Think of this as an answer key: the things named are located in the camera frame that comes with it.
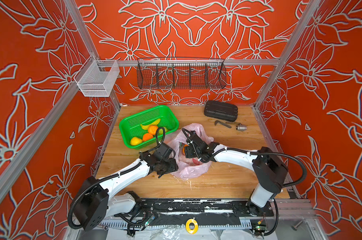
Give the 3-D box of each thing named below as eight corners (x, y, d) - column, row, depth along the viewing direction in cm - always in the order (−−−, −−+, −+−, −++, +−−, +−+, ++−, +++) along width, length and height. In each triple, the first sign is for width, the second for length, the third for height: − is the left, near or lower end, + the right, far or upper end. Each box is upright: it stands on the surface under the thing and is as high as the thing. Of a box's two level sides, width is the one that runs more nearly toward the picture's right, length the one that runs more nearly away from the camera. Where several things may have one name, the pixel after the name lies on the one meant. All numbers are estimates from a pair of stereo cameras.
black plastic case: (203, 118, 112) (204, 113, 108) (204, 105, 122) (205, 100, 117) (236, 122, 110) (239, 117, 106) (234, 108, 119) (236, 103, 115)
